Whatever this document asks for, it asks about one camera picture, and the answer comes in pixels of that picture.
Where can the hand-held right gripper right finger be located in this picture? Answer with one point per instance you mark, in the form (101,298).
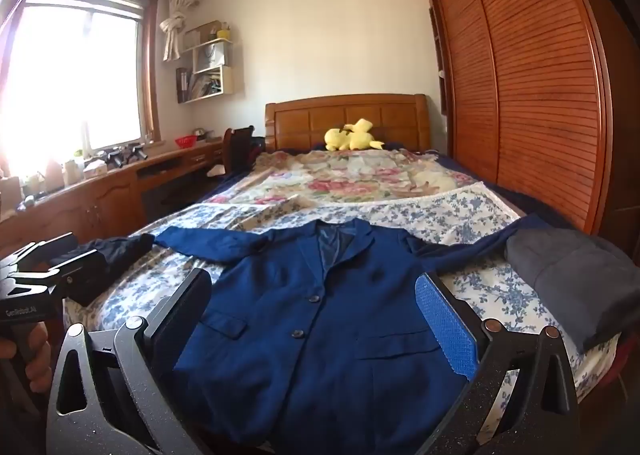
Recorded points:
(445,325)

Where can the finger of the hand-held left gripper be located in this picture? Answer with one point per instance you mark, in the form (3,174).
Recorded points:
(85,282)

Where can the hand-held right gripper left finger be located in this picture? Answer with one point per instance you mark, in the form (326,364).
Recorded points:
(180,315)

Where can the dark navy garment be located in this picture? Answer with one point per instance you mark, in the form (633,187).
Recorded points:
(125,247)

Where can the blue suit jacket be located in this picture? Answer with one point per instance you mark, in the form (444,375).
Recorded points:
(310,335)

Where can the person's left hand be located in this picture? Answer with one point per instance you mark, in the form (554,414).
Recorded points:
(37,360)

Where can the wooden desk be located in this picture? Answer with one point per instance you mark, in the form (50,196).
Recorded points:
(100,200)

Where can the blue floral bedsheet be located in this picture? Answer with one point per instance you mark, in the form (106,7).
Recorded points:
(450,215)

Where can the grey folded garment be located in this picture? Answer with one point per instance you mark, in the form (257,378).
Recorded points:
(565,275)

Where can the black hand-held device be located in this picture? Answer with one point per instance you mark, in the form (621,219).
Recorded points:
(117,155)

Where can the red basket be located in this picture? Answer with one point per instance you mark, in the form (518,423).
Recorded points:
(186,141)

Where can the wooden chair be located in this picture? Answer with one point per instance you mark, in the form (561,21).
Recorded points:
(235,145)

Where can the metal bowl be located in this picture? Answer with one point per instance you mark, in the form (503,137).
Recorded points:
(202,134)

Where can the pink floral quilt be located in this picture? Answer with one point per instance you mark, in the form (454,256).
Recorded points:
(325,185)

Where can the wooden framed window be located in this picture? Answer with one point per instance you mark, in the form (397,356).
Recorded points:
(75,75)

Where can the yellow plush toy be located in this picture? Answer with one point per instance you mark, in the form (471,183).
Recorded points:
(345,137)

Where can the wooden bed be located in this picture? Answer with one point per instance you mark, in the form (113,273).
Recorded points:
(300,120)

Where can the wooden louvred wardrobe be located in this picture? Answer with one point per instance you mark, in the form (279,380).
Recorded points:
(525,85)

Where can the white paper bag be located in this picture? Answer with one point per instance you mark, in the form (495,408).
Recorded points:
(214,57)

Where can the tied white curtain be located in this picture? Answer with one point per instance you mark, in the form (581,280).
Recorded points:
(172,27)

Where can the yellow shelf item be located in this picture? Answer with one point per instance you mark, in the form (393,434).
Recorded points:
(224,31)

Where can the white wall shelf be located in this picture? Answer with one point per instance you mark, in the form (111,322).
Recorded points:
(225,80)

